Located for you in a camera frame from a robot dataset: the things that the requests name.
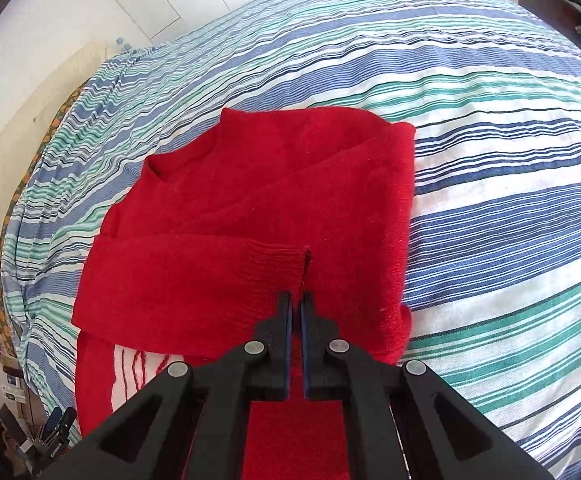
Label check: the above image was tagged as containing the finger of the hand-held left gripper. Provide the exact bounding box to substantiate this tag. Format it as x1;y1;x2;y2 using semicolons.
44;407;64;437
60;406;78;437

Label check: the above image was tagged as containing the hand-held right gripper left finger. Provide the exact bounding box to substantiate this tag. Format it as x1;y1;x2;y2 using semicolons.
38;292;294;480

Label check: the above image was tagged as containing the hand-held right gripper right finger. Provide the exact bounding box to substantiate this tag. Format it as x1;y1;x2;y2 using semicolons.
300;291;553;480

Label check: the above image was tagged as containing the red sweater with white rabbit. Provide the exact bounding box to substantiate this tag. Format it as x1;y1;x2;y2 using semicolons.
70;106;417;480

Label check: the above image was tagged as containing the white box with green label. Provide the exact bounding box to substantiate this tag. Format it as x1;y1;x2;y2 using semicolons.
0;372;27;405

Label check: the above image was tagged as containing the blue green striped bed sheet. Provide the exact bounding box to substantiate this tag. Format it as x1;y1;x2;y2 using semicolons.
0;0;581;478

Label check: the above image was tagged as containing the dark wooden nightstand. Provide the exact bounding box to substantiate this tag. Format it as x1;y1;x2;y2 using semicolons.
514;0;581;56

